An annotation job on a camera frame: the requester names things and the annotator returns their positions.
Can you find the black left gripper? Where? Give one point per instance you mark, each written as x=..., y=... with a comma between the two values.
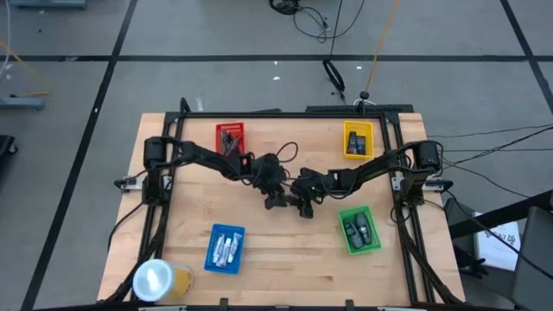
x=270, y=170

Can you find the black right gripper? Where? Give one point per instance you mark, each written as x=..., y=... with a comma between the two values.
x=311, y=183

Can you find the white toothpaste tube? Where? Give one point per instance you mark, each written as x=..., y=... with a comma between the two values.
x=234, y=246
x=218, y=248
x=226, y=255

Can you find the dark blue travel bottle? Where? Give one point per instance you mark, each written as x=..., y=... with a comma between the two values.
x=361, y=147
x=352, y=144

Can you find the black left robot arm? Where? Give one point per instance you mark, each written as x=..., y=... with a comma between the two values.
x=207, y=156

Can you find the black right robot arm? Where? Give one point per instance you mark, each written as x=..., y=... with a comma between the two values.
x=376, y=166

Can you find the green plastic basket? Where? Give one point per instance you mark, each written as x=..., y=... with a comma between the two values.
x=376, y=242

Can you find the red plastic basket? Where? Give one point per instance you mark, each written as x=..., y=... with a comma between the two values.
x=237, y=127

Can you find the blue plastic basket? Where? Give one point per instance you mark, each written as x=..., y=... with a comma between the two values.
x=224, y=270

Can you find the yellow plastic basket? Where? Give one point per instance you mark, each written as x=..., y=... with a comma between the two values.
x=358, y=127

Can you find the white printed box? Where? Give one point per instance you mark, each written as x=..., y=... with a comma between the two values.
x=497, y=246

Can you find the grey floor base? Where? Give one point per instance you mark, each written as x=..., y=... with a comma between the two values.
x=21, y=103

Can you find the black cart caster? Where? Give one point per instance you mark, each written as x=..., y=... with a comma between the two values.
x=6, y=144

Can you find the black metal table frame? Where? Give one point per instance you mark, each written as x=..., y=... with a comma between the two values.
x=281, y=115

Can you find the metal mounting bracket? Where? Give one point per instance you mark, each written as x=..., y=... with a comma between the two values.
x=438, y=185
x=129, y=183

